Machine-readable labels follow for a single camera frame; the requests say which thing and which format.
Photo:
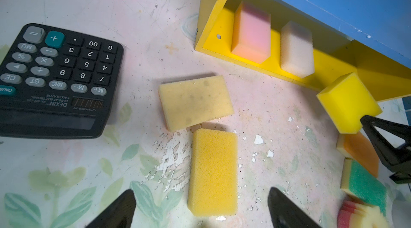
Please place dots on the pale yellow tan sponge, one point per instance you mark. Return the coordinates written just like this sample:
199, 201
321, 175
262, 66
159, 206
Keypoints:
191, 102

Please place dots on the yellow sponge rectangle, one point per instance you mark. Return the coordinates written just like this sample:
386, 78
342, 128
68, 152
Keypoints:
213, 179

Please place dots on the bright yellow sponge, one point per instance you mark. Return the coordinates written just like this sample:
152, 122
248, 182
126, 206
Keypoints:
346, 101

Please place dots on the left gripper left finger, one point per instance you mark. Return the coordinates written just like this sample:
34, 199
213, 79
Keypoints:
118, 214

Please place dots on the black calculator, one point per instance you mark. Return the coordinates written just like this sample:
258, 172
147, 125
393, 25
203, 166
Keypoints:
58, 84

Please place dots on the green sponge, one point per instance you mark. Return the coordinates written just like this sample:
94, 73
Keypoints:
357, 182

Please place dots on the yellow shelf pink blue boards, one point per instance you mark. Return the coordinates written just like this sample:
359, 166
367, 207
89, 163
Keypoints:
369, 37

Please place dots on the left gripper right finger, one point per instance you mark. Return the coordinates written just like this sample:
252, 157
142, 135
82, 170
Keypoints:
285, 214

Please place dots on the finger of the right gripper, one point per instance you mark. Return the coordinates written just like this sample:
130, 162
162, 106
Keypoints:
397, 160

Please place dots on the smiley face round sponge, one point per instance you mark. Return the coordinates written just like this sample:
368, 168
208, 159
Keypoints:
357, 215

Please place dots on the orange sponge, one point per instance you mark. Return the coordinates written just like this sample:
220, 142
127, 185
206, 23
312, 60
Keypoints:
359, 148

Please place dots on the beige pale pink sponge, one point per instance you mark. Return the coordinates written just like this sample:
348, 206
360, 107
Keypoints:
296, 50

